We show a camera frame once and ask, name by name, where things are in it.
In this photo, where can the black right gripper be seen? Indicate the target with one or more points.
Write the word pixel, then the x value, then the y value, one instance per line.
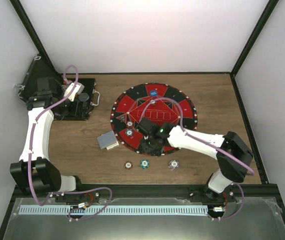
pixel 146 148

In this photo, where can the blue green chips seat two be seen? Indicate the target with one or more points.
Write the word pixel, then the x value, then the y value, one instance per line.
pixel 129 132

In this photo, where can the blue green chip stack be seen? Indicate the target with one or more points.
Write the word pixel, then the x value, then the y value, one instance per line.
pixel 144 164

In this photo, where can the purple white chip stack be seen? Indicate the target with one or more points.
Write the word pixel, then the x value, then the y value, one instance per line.
pixel 173 164

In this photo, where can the orange black chip stack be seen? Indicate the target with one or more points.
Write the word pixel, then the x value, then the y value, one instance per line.
pixel 128 165

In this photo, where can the blue small blind button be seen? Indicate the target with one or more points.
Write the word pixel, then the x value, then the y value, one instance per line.
pixel 153 93

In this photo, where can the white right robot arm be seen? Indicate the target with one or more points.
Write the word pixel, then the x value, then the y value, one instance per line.
pixel 234 157

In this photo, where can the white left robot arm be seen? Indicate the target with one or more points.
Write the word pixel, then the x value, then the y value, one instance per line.
pixel 34 173

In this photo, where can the chips inside case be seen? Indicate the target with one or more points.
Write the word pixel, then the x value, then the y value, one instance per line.
pixel 66 83

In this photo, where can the round red black poker mat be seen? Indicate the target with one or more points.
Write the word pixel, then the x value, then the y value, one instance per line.
pixel 171 106

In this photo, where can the black poker chip case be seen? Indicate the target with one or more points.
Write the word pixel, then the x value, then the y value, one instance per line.
pixel 77 107

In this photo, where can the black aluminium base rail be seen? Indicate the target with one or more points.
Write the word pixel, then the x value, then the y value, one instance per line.
pixel 194 193

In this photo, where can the light blue slotted cable duct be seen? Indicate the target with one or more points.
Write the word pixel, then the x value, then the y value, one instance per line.
pixel 116 210

